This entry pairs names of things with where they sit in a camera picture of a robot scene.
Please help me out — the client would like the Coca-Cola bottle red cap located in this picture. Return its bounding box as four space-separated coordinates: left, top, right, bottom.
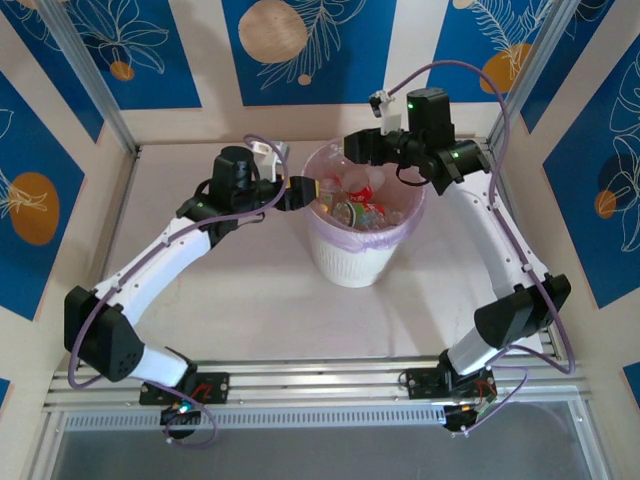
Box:
343 166 387 207

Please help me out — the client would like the white plastic waste bin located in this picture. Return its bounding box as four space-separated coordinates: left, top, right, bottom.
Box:
299 137 427 290

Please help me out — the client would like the purple bin liner bag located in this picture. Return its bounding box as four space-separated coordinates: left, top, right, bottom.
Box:
299 135 429 249

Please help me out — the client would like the grey glossy panel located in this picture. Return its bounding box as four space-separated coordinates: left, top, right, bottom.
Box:
27 424 621 480

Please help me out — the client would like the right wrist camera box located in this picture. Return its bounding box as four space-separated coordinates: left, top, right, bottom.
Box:
368 89 404 135

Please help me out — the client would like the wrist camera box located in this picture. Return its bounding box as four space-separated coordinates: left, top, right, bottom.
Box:
368 89 404 135
249 140 292 182

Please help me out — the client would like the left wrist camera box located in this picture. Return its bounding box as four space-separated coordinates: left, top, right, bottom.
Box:
249 140 292 182

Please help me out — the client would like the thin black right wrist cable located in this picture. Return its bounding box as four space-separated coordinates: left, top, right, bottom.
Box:
394 162 427 187

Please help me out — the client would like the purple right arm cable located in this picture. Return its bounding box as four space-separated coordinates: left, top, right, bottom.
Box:
387 60 576 436

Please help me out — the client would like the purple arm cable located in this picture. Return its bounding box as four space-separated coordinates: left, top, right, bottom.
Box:
67 133 294 447
387 60 576 436

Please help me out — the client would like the aluminium frame post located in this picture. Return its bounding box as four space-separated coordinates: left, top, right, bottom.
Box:
37 0 141 151
487 0 576 151

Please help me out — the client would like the aluminium side rail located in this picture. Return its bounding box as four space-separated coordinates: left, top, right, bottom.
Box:
99 144 143 281

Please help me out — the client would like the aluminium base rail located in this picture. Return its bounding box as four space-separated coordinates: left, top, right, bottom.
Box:
42 355 594 416

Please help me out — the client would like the grey slotted cable duct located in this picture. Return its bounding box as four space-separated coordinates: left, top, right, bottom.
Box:
62 405 451 432

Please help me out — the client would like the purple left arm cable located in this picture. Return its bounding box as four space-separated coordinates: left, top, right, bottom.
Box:
67 133 294 447

